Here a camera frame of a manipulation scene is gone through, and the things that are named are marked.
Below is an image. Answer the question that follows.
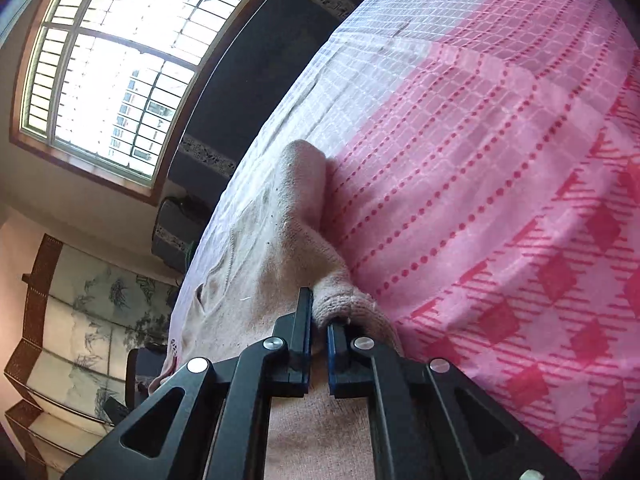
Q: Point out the black office chair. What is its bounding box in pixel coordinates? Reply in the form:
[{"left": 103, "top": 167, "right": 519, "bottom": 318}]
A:
[{"left": 102, "top": 345, "right": 168, "bottom": 423}]

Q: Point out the dark carved headboard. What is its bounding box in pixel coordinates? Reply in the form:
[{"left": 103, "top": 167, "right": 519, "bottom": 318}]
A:
[{"left": 167, "top": 0, "right": 388, "bottom": 192}]

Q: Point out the dark carved nightstand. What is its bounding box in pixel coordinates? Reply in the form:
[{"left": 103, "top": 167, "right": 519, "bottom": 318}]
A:
[{"left": 151, "top": 195, "right": 212, "bottom": 267}]

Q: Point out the painted folding screen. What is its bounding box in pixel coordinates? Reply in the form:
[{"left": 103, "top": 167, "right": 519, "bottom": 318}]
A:
[{"left": 4, "top": 232, "right": 183, "bottom": 480}]

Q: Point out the pink patterned blanket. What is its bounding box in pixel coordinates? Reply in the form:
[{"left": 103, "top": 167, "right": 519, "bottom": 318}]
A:
[{"left": 167, "top": 0, "right": 640, "bottom": 480}]

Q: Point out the large barred window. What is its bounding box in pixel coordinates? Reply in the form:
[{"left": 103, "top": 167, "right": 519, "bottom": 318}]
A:
[{"left": 10, "top": 0, "right": 307, "bottom": 206}]

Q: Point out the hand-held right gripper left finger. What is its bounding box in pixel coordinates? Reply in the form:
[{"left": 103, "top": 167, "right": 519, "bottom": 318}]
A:
[{"left": 60, "top": 287, "right": 315, "bottom": 480}]

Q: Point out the beige knit sweater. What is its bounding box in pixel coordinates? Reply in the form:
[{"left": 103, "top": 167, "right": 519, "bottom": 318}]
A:
[{"left": 147, "top": 139, "right": 406, "bottom": 480}]

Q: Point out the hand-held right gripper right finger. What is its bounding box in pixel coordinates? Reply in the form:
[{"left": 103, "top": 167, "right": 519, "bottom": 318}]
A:
[{"left": 326, "top": 322, "right": 583, "bottom": 480}]

